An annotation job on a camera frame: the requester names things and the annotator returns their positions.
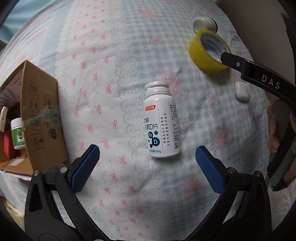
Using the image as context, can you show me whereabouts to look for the white earbuds case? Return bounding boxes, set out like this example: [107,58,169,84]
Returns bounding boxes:
[234,81,251,101]

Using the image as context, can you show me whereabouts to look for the yellow tape roll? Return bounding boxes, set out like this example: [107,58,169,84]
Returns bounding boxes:
[189,30,231,75]

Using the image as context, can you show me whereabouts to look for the small white black jar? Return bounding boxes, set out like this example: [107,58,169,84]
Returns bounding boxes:
[192,16,218,34]

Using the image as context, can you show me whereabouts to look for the white vitamin bottle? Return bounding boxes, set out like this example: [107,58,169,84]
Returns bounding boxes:
[143,81,181,158]

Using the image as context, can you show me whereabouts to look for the white remote control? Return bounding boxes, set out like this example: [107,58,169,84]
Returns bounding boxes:
[0,106,8,133]

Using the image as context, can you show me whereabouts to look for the person right hand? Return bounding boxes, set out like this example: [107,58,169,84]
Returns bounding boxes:
[267,99,296,186]

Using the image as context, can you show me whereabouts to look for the red carton box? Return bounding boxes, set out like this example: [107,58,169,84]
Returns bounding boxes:
[4,130,18,160]

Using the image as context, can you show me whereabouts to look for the cardboard box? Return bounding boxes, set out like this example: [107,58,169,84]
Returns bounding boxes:
[1,60,68,176]

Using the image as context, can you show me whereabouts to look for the green striped white jar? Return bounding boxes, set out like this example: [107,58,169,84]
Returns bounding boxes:
[11,118,26,150]

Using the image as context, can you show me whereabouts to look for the checkered floral bed sheet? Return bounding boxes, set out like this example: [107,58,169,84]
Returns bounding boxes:
[1,1,269,240]

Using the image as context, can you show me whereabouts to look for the light blue curtain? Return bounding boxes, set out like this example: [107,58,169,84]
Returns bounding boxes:
[1,0,54,44]

